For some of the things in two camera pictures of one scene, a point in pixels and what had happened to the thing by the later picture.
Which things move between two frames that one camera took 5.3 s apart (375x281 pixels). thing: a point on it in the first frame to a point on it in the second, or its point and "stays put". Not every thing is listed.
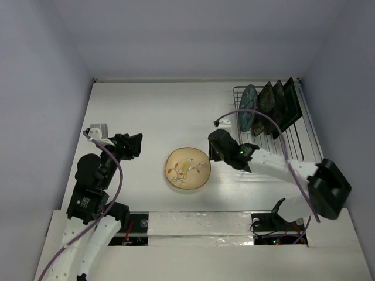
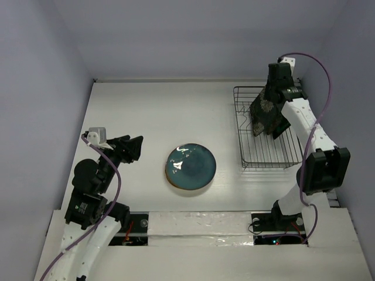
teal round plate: (248, 101) to (190, 166)
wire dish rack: (298, 143) stays put
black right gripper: (213, 149) to (271, 98)
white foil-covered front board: (196, 246) stays put
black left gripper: (124, 143) stays put
